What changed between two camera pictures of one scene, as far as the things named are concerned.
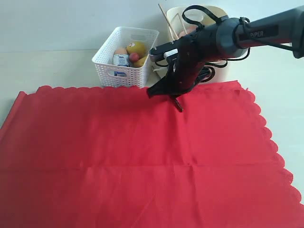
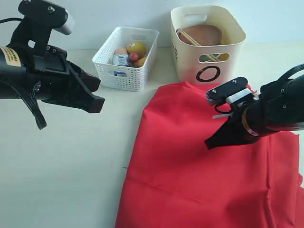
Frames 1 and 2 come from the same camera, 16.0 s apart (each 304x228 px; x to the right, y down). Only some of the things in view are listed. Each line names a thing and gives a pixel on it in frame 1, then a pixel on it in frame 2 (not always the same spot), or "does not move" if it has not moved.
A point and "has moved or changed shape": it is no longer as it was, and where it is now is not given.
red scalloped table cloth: (93, 157) has moved or changed shape
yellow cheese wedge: (139, 62) does not move
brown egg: (121, 51) does not move
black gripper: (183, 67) to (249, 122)
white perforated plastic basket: (121, 60) does not move
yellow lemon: (138, 48) does not move
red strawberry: (134, 56) does not move
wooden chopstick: (185, 31) has moved or changed shape
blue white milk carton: (121, 60) does not move
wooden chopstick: (175, 33) has moved or changed shape
